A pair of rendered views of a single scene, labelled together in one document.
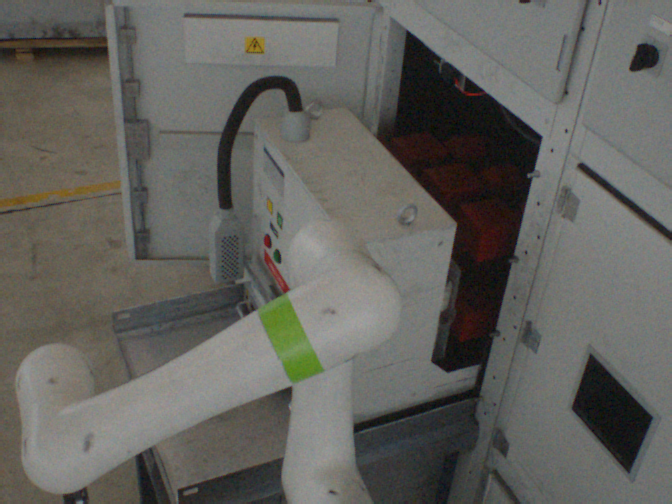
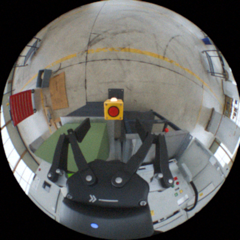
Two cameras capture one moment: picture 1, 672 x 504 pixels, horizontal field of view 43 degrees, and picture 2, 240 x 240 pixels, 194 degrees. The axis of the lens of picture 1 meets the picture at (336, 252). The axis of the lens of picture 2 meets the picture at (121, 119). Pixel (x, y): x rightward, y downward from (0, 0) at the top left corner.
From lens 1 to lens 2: 1.43 m
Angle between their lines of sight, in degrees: 43
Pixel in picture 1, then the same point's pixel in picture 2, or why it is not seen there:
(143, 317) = (186, 140)
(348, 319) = not seen: outside the picture
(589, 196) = not seen: hidden behind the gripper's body
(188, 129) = (205, 170)
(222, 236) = (187, 176)
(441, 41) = (165, 221)
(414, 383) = not seen: hidden behind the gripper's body
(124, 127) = (216, 160)
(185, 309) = (182, 148)
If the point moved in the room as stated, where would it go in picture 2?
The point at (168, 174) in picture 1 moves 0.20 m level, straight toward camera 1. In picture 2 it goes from (203, 159) to (199, 163)
